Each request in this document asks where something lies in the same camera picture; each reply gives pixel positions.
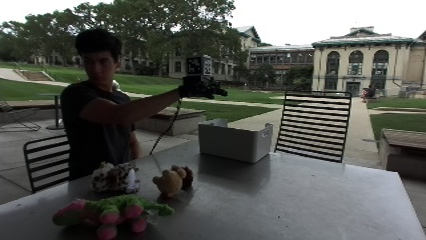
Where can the white marker cube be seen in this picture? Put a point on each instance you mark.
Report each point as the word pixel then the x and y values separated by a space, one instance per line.
pixel 199 66

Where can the stone bench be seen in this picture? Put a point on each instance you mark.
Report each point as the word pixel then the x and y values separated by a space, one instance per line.
pixel 175 120
pixel 403 151

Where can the white storage bin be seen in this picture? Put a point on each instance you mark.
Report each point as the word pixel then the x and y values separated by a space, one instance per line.
pixel 235 141

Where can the black slatted metal chair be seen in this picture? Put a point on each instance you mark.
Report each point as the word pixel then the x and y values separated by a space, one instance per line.
pixel 315 126
pixel 47 161

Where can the the person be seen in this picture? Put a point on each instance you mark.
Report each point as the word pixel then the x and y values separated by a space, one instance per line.
pixel 95 110

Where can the yellow brown plush toy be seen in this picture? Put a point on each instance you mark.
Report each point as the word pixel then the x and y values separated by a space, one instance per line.
pixel 172 180

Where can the spotted plush toy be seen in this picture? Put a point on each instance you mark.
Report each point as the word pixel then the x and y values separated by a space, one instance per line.
pixel 115 177

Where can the beige arched-window building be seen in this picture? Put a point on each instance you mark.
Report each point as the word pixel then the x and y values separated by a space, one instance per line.
pixel 367 61

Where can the green pink plush toy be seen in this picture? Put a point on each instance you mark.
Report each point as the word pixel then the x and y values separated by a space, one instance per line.
pixel 111 213

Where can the black metal lounge chair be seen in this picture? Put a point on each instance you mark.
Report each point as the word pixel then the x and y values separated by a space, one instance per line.
pixel 15 115

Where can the round outdoor pedestal table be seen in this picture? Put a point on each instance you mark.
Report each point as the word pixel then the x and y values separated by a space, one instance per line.
pixel 55 111

